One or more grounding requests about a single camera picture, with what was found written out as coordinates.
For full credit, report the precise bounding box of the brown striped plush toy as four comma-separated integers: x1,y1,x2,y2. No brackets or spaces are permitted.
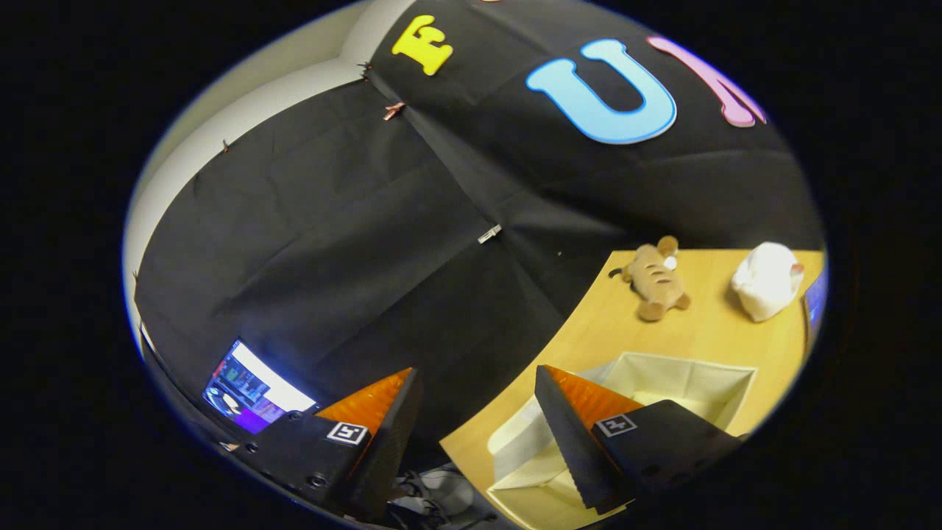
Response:
609,236,693,323

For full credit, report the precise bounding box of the white plush toy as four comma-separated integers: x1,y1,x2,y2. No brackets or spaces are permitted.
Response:
731,241,805,323

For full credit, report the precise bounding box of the blue book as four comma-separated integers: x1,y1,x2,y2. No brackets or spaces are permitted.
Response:
802,266,829,348

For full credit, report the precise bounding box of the computer monitor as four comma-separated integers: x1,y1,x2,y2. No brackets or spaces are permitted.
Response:
202,338,319,436

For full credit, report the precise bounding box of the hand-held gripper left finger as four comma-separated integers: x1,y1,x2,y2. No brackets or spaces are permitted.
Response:
234,368,425,523

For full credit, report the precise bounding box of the grey fabric storage box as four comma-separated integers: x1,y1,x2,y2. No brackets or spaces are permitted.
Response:
486,352,759,530

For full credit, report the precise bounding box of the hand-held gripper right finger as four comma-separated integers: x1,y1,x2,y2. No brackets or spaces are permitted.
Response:
534,364,748,516

